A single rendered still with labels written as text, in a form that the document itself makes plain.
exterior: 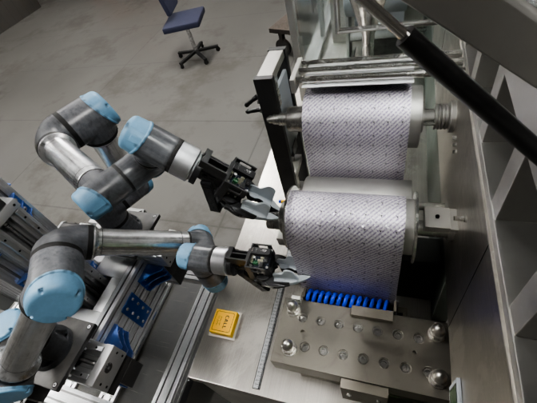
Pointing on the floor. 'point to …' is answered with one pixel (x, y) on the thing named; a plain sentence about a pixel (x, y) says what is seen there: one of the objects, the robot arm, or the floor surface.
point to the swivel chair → (177, 21)
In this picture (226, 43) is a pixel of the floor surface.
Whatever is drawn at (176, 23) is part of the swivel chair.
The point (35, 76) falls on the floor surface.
